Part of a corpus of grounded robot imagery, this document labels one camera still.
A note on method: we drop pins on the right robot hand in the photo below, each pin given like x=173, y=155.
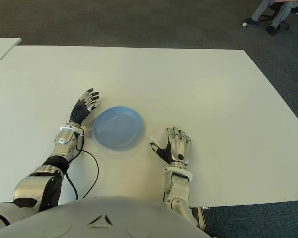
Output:
x=178, y=148

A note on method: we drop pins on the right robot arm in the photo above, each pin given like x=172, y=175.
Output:
x=178, y=188

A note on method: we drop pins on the white wall charger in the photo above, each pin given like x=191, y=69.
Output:
x=159, y=137

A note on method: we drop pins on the white side table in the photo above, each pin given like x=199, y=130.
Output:
x=0, y=50

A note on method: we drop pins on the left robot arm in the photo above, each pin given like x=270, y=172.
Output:
x=64, y=143

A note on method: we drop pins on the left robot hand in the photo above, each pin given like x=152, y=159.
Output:
x=78, y=114

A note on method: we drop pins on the blue plate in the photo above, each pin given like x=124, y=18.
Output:
x=118, y=129

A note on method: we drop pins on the black office chair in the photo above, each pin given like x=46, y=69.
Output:
x=265, y=16

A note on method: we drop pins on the seated person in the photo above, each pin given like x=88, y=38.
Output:
x=279, y=13

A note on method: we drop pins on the grey robot torso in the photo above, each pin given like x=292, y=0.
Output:
x=101, y=218

